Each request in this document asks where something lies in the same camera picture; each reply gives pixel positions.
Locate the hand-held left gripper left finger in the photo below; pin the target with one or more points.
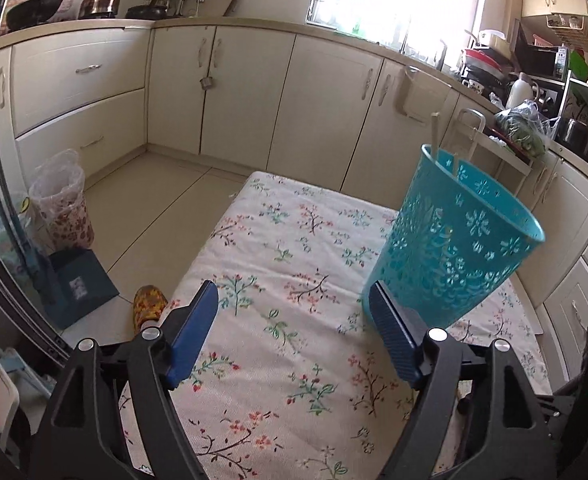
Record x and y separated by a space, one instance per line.
194 332

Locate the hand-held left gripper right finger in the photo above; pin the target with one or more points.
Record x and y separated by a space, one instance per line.
391 335

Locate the teal perforated plastic basket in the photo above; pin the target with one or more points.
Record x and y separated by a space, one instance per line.
449 260

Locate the long pale wooden chopstick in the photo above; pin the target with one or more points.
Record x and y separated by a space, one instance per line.
434 130

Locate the yellow floral slipper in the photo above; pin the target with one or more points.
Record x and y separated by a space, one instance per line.
149 302

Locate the floral tablecloth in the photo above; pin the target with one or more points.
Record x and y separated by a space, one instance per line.
299 270

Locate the dark blue box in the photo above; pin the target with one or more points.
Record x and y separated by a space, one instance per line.
81 285

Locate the floral trash bin with bag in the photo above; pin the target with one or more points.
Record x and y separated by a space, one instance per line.
66 220

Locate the clear plastic bag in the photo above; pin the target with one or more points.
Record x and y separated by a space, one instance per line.
1 235

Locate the white shelf trolley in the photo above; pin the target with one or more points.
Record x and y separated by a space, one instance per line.
474 130

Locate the steel cooking pot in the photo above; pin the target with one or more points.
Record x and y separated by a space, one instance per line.
579 135

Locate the plastic bag of greens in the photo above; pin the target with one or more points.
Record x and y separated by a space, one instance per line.
521 130

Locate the white door-mounted holder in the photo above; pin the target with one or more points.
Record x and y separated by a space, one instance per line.
410 92

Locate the cream kitchen base cabinets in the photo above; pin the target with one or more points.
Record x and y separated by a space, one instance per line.
244 85

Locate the white bottle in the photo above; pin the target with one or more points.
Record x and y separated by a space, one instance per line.
519 92

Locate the sink faucet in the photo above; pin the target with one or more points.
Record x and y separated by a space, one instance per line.
441 52

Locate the dish rack with dishes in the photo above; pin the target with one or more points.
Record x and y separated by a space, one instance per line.
484 60

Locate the green plastic board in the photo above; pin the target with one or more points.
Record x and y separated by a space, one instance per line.
578 65

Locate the black microwave oven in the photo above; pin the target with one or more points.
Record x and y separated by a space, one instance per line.
536 55

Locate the black frying pan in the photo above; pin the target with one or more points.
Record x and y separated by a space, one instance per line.
146 11

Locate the pale cutting board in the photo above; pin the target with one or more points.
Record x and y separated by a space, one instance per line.
216 2

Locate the black wok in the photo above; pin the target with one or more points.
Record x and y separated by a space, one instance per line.
31 10

